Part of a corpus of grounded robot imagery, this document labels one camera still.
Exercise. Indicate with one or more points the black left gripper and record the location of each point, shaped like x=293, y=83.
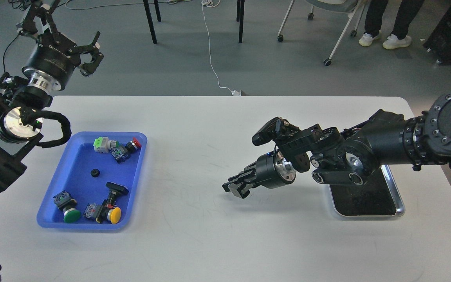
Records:
x=48, y=56

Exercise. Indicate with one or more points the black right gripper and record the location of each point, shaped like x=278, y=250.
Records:
x=271, y=170

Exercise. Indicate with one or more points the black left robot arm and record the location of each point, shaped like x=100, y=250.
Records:
x=25, y=121

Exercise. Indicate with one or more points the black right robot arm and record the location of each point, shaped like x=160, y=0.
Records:
x=350, y=157

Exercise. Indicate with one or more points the metal tray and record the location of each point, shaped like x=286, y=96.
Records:
x=379, y=198

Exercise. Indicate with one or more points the blue plastic tray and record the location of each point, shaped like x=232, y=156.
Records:
x=73, y=175

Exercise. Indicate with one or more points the white office chair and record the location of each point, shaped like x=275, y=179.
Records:
x=352, y=9

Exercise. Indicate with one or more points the person legs white shoes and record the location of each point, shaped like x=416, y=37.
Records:
x=398, y=37

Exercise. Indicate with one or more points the light green switch block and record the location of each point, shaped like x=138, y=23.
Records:
x=104, y=144

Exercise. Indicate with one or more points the red push button switch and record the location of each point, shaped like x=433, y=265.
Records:
x=122, y=152

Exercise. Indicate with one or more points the black selector switch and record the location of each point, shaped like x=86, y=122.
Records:
x=115, y=190

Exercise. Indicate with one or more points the yellow push button switch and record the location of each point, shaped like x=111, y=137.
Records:
x=101, y=213

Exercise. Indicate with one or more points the green push button switch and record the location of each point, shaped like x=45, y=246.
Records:
x=65, y=202

